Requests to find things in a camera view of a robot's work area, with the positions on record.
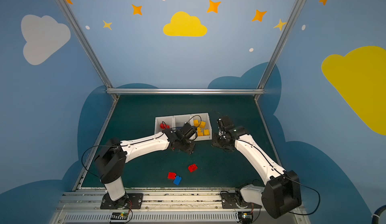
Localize right aluminium frame post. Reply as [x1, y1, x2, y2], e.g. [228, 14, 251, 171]
[254, 0, 306, 103]

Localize white middle bin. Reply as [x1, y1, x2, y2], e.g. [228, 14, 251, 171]
[172, 114, 192, 132]

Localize red brick bottom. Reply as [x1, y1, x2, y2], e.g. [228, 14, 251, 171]
[167, 172, 177, 180]

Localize white right bin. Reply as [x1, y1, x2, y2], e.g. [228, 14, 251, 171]
[190, 113, 213, 141]

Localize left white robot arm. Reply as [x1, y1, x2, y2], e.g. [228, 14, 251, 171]
[94, 122, 198, 202]

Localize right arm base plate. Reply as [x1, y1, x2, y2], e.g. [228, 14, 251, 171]
[220, 191, 262, 209]

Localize blue brick bottom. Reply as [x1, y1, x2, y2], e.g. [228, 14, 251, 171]
[173, 176, 182, 186]

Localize yellow brick top studs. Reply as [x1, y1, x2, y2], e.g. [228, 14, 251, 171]
[194, 119, 200, 127]

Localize left controller board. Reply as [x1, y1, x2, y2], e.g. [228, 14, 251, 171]
[109, 212, 131, 224]

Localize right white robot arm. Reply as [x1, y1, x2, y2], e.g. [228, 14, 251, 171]
[212, 115, 302, 219]

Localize aluminium rail base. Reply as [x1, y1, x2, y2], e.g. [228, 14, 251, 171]
[50, 188, 310, 224]

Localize long red brick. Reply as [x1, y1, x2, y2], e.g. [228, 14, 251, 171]
[160, 123, 170, 129]

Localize right controller board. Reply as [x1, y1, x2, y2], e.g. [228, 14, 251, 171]
[237, 212, 253, 224]

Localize horizontal aluminium frame bar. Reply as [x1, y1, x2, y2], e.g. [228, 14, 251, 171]
[107, 88, 264, 95]

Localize left aluminium frame post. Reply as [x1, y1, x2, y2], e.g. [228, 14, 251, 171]
[55, 0, 113, 89]

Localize aluminium frame post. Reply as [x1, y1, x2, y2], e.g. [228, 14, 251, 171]
[55, 0, 113, 89]
[254, 0, 306, 103]

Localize white left bin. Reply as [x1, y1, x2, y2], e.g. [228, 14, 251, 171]
[154, 116, 176, 134]

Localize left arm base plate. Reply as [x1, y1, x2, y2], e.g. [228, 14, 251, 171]
[100, 193, 143, 210]

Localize white bin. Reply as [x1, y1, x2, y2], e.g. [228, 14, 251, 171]
[190, 113, 213, 141]
[172, 114, 192, 132]
[154, 116, 176, 134]

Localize controller board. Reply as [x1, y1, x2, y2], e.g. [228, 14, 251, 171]
[237, 212, 253, 224]
[109, 212, 131, 224]

